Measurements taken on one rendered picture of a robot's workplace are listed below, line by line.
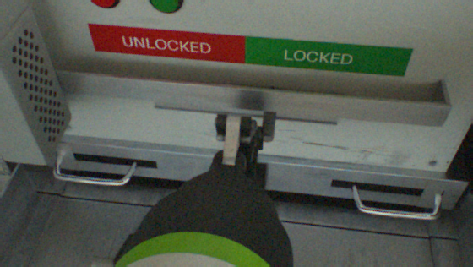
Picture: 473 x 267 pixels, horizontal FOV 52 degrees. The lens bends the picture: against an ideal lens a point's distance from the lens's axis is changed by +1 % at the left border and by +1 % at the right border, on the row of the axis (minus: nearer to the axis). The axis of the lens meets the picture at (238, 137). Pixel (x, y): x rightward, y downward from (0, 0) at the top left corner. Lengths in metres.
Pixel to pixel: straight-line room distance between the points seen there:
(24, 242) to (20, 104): 0.25
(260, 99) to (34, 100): 0.21
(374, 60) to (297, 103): 0.09
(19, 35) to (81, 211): 0.29
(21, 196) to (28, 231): 0.05
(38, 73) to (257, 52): 0.21
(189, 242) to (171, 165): 0.42
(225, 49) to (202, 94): 0.05
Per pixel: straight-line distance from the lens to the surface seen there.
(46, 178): 0.72
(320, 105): 0.48
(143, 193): 0.67
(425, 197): 0.65
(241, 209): 0.24
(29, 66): 0.47
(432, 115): 0.50
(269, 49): 0.49
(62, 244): 0.66
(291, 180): 0.62
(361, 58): 0.49
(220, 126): 0.33
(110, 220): 0.66
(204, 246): 0.21
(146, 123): 0.60
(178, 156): 0.61
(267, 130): 0.49
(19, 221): 0.68
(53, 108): 0.52
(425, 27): 0.48
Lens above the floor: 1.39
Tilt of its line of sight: 48 degrees down
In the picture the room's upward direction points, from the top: straight up
